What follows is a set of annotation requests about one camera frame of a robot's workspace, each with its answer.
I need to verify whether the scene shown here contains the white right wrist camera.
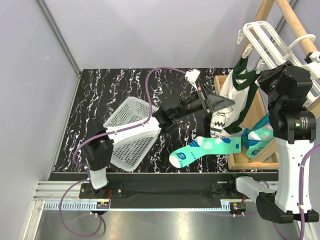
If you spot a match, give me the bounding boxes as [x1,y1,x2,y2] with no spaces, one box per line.
[301,51,320,80]

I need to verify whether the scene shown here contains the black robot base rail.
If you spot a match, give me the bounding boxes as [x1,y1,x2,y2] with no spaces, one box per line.
[79,173,243,210]

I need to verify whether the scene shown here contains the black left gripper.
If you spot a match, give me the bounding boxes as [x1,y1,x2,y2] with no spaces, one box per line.
[173,84,235,121]

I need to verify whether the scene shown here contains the mint green sock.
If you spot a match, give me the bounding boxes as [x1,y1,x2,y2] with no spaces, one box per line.
[241,113,274,159]
[169,136,242,169]

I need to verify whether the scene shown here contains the purple floor cable left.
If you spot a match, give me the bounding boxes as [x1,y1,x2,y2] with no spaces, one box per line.
[59,178,105,237]

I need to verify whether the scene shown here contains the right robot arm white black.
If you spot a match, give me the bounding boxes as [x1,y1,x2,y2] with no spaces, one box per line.
[227,61,320,224]

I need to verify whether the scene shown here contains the white plastic mesh basket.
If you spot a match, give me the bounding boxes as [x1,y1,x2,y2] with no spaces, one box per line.
[103,96,161,172]

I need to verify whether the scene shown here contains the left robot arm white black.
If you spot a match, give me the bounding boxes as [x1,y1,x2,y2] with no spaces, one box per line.
[80,84,235,198]

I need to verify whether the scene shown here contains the wooden drying rack frame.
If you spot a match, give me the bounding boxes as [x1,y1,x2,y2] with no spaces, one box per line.
[226,0,320,170]

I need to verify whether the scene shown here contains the aluminium corner profile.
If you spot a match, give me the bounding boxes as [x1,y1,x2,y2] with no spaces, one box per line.
[35,0,82,77]

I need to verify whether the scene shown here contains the white slotted cable duct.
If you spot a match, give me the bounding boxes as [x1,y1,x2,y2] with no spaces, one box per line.
[43,201,232,211]

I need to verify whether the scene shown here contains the white green t-shirt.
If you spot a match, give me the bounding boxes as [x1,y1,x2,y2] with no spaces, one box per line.
[210,57,261,138]

